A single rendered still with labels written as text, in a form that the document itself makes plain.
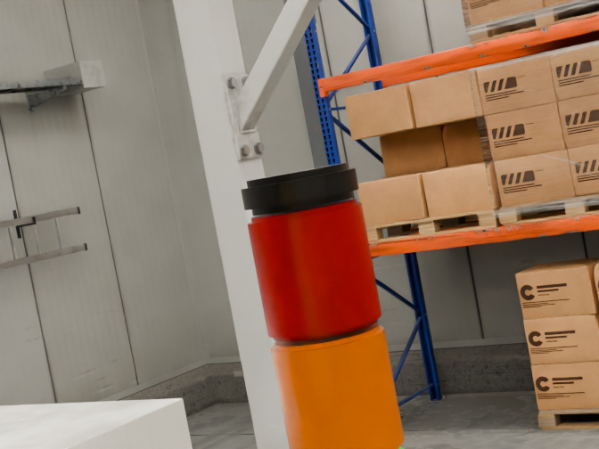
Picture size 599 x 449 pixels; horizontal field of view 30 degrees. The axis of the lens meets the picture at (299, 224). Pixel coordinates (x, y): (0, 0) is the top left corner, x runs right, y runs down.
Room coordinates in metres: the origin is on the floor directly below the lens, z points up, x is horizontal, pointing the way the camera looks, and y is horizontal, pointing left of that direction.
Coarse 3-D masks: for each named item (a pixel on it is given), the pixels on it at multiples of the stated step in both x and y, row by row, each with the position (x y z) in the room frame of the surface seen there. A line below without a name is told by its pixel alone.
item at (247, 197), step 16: (272, 176) 0.46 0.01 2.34; (288, 176) 0.46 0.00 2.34; (304, 176) 0.46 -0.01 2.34; (320, 176) 0.46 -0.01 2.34; (336, 176) 0.46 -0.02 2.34; (352, 176) 0.47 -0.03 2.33; (256, 192) 0.46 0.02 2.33; (272, 192) 0.46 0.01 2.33; (288, 192) 0.45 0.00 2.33; (304, 192) 0.45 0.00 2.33; (320, 192) 0.46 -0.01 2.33; (336, 192) 0.46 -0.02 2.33; (256, 208) 0.46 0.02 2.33; (272, 208) 0.46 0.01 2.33; (288, 208) 0.46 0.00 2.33
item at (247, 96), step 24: (288, 0) 2.90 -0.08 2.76; (312, 0) 2.87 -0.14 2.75; (288, 24) 2.90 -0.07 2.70; (264, 48) 2.95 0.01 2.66; (288, 48) 2.93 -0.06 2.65; (264, 72) 2.96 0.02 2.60; (240, 96) 3.01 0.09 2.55; (264, 96) 3.00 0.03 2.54; (240, 120) 3.02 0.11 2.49; (240, 144) 3.02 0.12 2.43
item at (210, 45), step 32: (192, 0) 3.03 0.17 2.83; (224, 0) 3.07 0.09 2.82; (192, 32) 3.05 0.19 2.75; (224, 32) 3.05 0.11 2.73; (192, 64) 3.06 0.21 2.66; (224, 64) 3.03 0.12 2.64; (192, 96) 3.07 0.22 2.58; (224, 96) 3.01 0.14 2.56; (224, 128) 3.02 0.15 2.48; (224, 160) 3.03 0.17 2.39; (256, 160) 3.08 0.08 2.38; (224, 192) 3.04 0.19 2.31; (224, 224) 3.05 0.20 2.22; (224, 256) 3.07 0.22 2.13; (256, 288) 3.01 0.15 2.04; (256, 320) 3.03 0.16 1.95; (256, 352) 3.04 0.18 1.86; (256, 384) 3.05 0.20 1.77; (256, 416) 3.06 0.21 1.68; (288, 448) 3.01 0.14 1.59
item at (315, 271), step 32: (256, 224) 0.47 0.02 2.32; (288, 224) 0.46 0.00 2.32; (320, 224) 0.46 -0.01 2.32; (352, 224) 0.46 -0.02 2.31; (256, 256) 0.47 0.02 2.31; (288, 256) 0.46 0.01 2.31; (320, 256) 0.45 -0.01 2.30; (352, 256) 0.46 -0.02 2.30; (288, 288) 0.46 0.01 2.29; (320, 288) 0.45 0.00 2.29; (352, 288) 0.46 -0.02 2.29; (288, 320) 0.46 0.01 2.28; (320, 320) 0.45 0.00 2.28; (352, 320) 0.46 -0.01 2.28
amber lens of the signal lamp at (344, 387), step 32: (288, 352) 0.46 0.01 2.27; (320, 352) 0.45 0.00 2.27; (352, 352) 0.46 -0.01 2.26; (384, 352) 0.47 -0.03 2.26; (288, 384) 0.46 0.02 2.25; (320, 384) 0.46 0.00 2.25; (352, 384) 0.46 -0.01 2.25; (384, 384) 0.46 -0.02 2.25; (288, 416) 0.47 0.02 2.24; (320, 416) 0.46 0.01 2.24; (352, 416) 0.45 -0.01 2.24; (384, 416) 0.46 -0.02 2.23; (320, 448) 0.46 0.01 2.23; (352, 448) 0.45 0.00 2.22; (384, 448) 0.46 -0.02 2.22
